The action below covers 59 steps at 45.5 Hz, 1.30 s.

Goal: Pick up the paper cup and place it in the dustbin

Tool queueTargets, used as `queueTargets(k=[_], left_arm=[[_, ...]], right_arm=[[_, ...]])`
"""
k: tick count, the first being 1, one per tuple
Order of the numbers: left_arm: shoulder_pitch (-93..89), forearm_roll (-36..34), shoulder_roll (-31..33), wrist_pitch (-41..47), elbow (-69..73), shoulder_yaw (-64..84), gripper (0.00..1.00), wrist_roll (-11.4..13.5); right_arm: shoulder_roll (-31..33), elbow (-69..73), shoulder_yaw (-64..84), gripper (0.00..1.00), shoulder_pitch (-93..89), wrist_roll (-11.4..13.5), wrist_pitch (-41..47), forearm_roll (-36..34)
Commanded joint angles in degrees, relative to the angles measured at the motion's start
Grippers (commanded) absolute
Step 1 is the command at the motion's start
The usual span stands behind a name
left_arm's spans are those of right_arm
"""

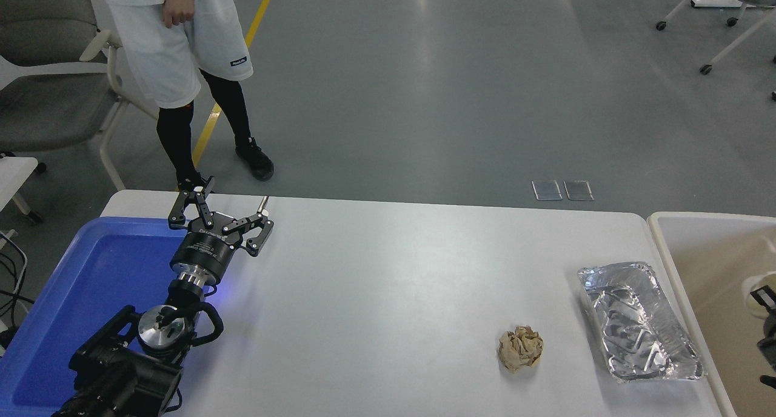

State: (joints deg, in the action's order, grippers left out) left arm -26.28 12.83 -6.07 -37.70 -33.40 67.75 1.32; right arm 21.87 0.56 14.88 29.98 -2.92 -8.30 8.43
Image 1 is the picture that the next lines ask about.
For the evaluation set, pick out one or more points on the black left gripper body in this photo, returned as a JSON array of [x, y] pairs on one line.
[[203, 253]]

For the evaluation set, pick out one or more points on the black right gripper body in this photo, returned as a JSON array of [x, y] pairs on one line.
[[770, 344]]

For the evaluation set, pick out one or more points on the white paper cup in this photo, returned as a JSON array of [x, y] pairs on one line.
[[752, 280]]

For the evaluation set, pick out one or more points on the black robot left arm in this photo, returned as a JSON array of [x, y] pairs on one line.
[[121, 374]]

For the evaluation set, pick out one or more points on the person's hand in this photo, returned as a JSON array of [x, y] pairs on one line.
[[177, 11]]

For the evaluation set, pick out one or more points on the large pale bin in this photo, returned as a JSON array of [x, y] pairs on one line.
[[703, 271]]

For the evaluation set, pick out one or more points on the blue plastic tray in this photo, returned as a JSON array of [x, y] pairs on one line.
[[91, 283]]

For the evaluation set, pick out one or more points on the silver foil tray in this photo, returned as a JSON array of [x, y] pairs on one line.
[[642, 320]]

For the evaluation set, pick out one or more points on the person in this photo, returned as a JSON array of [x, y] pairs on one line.
[[157, 53]]

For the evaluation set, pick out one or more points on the grey office chair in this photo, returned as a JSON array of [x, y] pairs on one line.
[[42, 102]]

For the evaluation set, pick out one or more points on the small white side table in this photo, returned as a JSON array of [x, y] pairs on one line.
[[12, 177]]

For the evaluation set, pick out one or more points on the metal floor plate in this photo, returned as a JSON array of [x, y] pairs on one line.
[[547, 190], [578, 190]]

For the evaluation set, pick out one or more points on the crumpled tan paper ball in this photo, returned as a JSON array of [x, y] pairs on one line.
[[520, 349]]

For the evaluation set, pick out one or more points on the white wheeled stand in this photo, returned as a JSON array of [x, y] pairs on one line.
[[736, 41]]

